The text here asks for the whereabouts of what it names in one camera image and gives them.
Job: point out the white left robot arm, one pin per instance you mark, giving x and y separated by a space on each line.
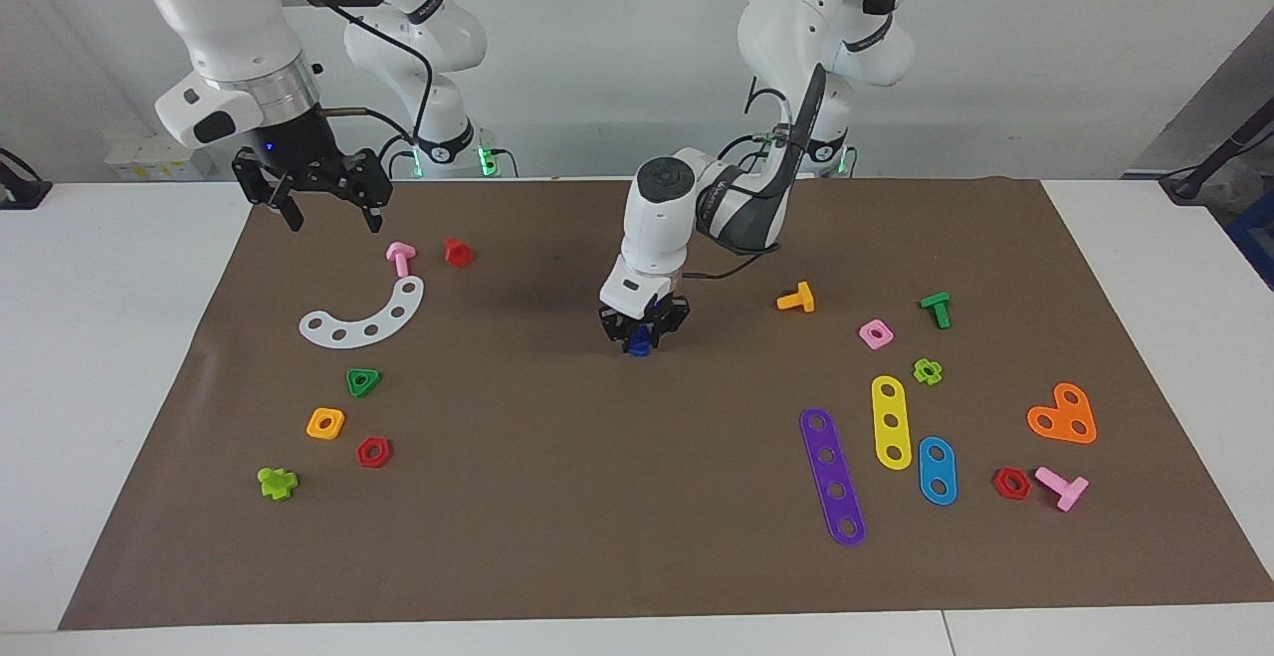
657 228

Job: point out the lime green plastic screw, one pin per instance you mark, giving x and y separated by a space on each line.
279 485

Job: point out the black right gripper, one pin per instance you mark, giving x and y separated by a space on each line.
309 163

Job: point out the yellow three-hole strip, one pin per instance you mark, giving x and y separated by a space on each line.
889 405

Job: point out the black stand with pole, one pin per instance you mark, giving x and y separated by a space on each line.
1209 166

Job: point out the blue plastic screw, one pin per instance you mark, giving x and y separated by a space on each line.
638 349

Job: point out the red hexagon plastic nut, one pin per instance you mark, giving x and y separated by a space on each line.
363 458
1000 490

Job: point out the orange heart-shaped plate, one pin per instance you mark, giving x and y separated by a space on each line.
1063 415

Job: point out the purple four-hole strip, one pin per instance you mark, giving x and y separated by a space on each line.
832 472

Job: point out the orange plastic screw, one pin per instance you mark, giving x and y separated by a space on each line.
799 299

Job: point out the orange square plastic nut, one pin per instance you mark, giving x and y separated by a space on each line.
313 429

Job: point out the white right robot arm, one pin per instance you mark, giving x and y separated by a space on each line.
229 19

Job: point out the white cardboard box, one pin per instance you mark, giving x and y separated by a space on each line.
149 156

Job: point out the pink plastic screw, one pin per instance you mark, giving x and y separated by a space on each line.
1067 490
401 258

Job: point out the black clamp device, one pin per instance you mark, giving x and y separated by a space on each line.
20 190

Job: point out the green triangle plastic nut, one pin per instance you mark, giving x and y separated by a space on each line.
372 377

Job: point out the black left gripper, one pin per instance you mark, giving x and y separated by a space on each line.
647 316

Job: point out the lime green cross nut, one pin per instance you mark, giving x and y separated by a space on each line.
919 369

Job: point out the red plastic screw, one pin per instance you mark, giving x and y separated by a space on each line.
458 254

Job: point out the blue crate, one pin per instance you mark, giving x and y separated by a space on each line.
1256 233

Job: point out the pink square plastic nut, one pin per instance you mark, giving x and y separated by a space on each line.
887 329

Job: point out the dark green plastic screw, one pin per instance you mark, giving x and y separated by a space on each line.
937 306

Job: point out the brown table mat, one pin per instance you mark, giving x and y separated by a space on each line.
617 497

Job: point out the blue two-hole strip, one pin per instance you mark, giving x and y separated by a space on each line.
937 471

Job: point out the white curved perforated strip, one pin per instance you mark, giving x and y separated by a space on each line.
385 323

